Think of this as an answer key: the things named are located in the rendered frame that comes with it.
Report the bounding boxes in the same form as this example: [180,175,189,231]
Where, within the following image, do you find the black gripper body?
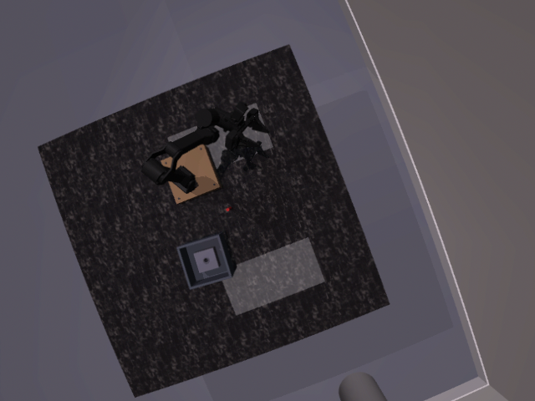
[221,108,259,150]

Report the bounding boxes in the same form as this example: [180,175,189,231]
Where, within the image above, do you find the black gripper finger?
[252,114,270,133]
[235,132,259,149]

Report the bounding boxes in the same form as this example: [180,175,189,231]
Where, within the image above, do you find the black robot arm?
[141,102,248,194]

